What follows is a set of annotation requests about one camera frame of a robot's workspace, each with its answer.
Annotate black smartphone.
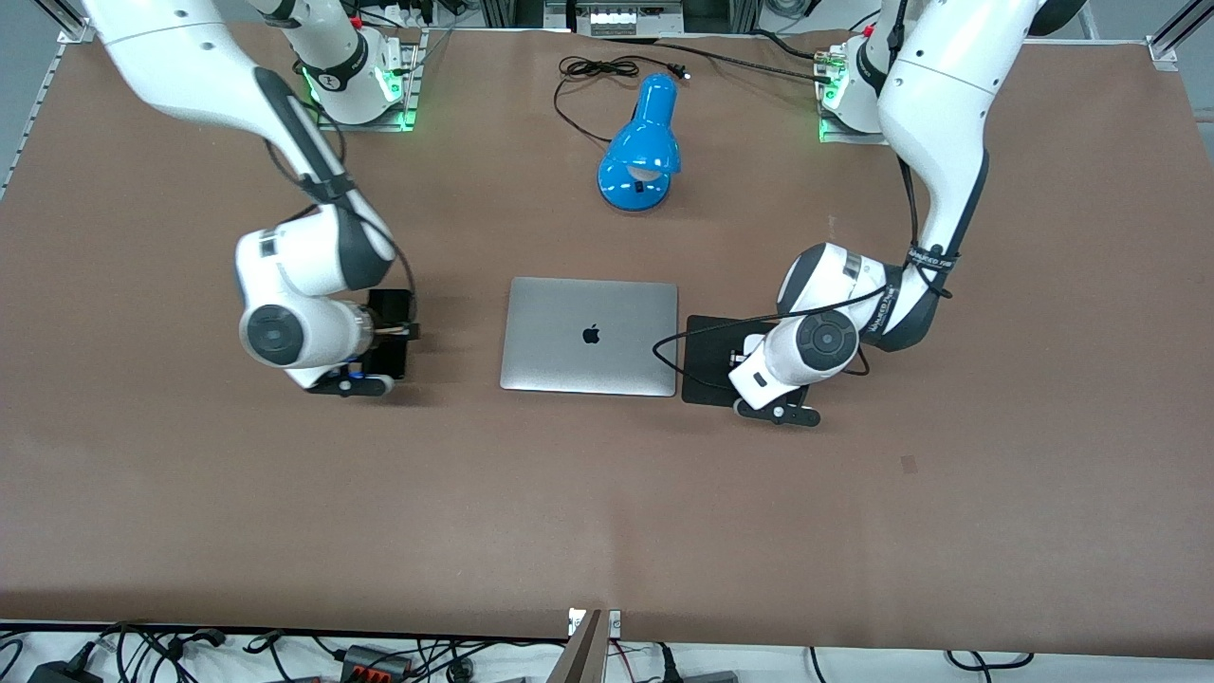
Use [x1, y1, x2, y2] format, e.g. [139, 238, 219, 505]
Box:
[364, 288, 416, 382]

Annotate black mouse pad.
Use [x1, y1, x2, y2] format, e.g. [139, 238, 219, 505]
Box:
[681, 314, 809, 410]

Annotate silver closed laptop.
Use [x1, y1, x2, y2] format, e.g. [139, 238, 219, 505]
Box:
[500, 276, 680, 398]

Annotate blue desk lamp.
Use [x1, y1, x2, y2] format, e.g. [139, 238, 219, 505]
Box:
[597, 72, 683, 213]

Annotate grey orange connector box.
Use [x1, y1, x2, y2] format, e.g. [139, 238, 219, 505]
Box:
[339, 644, 415, 683]

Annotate white power strip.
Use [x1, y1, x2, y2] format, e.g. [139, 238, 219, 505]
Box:
[586, 4, 671, 38]

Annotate black power adapter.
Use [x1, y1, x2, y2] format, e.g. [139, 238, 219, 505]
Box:
[27, 655, 103, 683]

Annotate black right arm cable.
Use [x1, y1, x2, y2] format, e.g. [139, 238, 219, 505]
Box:
[264, 140, 420, 328]

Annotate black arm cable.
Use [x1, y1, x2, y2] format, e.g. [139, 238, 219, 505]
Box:
[652, 0, 961, 397]
[264, 140, 420, 328]

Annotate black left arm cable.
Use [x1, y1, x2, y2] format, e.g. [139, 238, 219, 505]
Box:
[652, 0, 961, 397]

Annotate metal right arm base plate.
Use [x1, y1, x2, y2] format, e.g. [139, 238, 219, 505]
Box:
[315, 28, 424, 133]

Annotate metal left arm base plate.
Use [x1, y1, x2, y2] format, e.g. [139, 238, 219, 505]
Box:
[818, 49, 897, 147]

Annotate black base supply cable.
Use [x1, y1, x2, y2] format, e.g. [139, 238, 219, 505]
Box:
[607, 36, 837, 88]

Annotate black lamp power cord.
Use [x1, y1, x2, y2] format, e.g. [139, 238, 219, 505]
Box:
[552, 56, 691, 145]

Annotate grey camera support post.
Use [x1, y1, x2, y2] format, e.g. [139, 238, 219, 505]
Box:
[547, 609, 608, 683]

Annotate black looped floor cable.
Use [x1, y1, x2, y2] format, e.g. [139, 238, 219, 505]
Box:
[945, 649, 1037, 673]

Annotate black tangled floor cables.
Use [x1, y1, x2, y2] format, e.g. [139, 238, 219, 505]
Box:
[0, 621, 323, 683]

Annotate aluminium frame profile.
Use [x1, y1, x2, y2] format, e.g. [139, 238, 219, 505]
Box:
[1146, 0, 1214, 73]
[0, 0, 100, 200]

